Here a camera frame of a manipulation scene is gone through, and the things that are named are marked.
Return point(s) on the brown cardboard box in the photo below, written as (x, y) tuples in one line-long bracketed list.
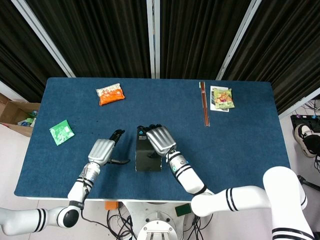
[(15, 112)]

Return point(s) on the black stand foot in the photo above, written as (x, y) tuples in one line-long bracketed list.
[(308, 182)]

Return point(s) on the red chopsticks in clear wrapper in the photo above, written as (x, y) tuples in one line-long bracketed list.
[(204, 105)]

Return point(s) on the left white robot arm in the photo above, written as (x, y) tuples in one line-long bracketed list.
[(50, 215)]

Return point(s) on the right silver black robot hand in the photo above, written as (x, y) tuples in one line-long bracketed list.
[(160, 140)]

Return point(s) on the black curtain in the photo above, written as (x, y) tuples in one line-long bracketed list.
[(22, 62), (282, 50), (100, 37), (197, 37)]

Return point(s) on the green white snack packet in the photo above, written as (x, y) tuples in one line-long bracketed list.
[(61, 132)]

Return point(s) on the blue table mat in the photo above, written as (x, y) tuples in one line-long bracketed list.
[(225, 150)]

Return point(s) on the grey metal frame post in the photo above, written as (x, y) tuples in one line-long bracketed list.
[(240, 37), (153, 37), (42, 35), (300, 102)]

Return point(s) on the black paper box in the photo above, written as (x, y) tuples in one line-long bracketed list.
[(145, 160)]

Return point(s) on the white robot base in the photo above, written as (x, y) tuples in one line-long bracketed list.
[(157, 222)]

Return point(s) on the green vegetable print snack packet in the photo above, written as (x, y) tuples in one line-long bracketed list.
[(223, 99)]

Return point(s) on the orange snack packet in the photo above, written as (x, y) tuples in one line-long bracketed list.
[(110, 94)]

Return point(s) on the orange block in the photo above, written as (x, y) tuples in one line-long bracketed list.
[(111, 205)]

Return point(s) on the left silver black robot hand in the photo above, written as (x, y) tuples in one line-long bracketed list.
[(101, 150)]

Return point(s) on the black device with stickers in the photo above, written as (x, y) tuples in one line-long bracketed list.
[(303, 121)]

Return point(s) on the black and white sneaker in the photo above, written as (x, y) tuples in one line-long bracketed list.
[(303, 140)]

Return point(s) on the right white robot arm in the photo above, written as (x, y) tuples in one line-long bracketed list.
[(245, 197)]

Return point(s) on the green block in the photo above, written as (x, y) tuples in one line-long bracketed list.
[(183, 209)]

